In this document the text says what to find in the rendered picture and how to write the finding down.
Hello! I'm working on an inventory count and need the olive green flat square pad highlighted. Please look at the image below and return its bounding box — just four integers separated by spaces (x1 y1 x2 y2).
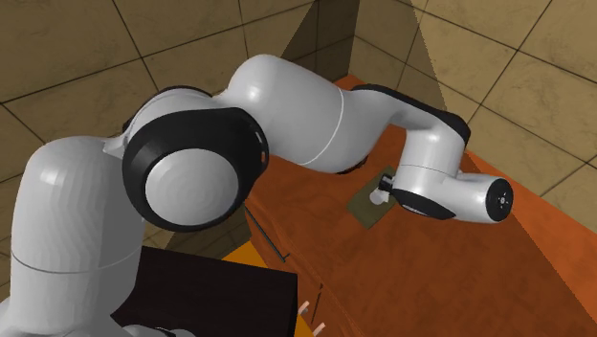
345 165 399 231

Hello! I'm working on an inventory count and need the dark robot stand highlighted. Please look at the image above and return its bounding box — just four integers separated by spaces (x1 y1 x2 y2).
110 245 299 337

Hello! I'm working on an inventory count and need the orange-brown wooden chest of drawers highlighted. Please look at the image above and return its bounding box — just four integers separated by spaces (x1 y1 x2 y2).
220 74 597 337

